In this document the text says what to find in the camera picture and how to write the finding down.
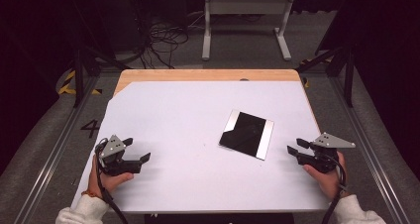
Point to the black metal stand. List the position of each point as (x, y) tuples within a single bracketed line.
[(348, 75), (79, 72)]

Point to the person's right hand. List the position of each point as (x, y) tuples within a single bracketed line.
[(330, 182)]

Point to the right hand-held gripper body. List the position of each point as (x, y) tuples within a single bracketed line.
[(330, 142)]

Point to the wooden table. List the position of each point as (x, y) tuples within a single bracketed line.
[(204, 75)]

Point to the white table cover sheet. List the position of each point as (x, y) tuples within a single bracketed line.
[(185, 125)]

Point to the yellow black hazard tape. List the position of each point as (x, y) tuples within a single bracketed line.
[(67, 82), (312, 61)]

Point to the aluminium floor rail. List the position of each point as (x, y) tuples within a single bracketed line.
[(49, 158), (369, 158)]

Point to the person's left hand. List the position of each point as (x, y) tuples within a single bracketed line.
[(107, 182)]

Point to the square mirror with black back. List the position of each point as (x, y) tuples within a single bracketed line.
[(246, 133)]

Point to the white metal stand frame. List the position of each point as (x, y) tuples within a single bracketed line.
[(246, 6)]

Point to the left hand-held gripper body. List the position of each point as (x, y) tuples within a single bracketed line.
[(112, 148)]

